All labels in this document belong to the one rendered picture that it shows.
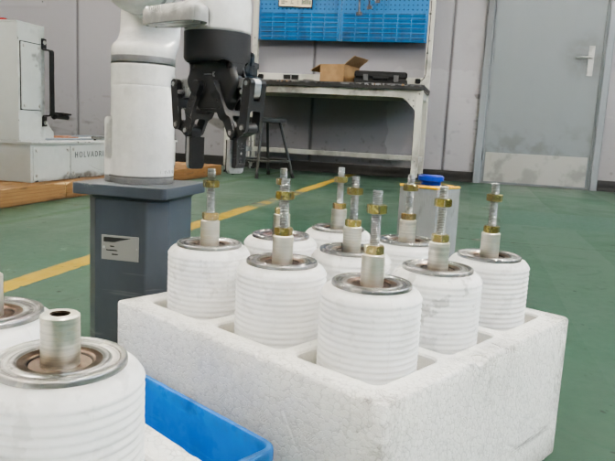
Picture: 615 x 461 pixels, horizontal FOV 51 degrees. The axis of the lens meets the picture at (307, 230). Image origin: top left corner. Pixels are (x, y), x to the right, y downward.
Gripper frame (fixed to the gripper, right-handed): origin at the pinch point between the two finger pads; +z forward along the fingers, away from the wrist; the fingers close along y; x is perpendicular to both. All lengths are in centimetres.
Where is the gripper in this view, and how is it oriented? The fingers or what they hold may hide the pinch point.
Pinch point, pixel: (214, 159)
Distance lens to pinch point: 76.2
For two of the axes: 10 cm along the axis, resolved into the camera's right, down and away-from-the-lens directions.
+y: -7.6, -1.4, 6.4
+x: -6.5, 0.9, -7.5
